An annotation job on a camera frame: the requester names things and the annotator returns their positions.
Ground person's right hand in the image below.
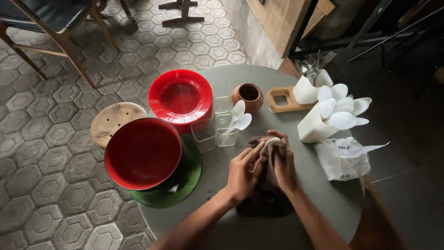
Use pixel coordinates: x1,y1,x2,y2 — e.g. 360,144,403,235
266,130,301,196

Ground person's left hand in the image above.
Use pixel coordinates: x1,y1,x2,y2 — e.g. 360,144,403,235
225,141,268,205

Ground white plastic spoon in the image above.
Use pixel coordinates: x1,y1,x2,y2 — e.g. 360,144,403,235
253,137,281,172
229,100,246,131
223,113,253,135

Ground dark brown cloth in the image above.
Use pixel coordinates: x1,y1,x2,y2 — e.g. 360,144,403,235
236,135,295,217

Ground clear square glass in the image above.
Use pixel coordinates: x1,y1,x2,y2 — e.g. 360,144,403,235
212,97,234,115
210,81,232,99
215,113,240,147
190,118,218,153

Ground white cutlery holder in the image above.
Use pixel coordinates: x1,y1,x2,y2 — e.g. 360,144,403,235
293,69,334,105
298,103,341,144

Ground green plate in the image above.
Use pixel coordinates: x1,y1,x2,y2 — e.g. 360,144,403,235
128,135,203,209

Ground white plastic bag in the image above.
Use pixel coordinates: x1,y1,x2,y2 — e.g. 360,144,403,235
314,136,391,198

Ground wooden tray with square hole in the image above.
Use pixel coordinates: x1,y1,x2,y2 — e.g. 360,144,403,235
266,86,315,113

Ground brown clay pot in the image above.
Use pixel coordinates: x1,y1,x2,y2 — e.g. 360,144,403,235
231,83,264,114

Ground bunch of white spoons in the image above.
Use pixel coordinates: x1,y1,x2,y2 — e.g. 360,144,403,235
317,83,373,131

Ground stack of red plates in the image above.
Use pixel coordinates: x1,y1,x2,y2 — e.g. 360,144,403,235
148,69,213,134

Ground stack of red black bowls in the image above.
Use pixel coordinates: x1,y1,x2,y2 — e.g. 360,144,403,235
104,117,188,192

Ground metal spoon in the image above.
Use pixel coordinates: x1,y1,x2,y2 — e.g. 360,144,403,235
295,59,314,84

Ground round wooden stool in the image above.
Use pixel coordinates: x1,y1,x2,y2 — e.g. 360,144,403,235
90,102,148,150

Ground wooden board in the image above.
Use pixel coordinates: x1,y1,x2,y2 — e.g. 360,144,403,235
246,0,336,59

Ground dark wooden table base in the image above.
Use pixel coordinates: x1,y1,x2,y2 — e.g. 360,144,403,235
158,0,205,28

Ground wooden chair with black seat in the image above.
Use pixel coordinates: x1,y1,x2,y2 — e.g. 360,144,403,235
0,0,136,89

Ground black metal frame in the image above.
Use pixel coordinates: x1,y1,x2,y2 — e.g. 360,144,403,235
288,0,444,64

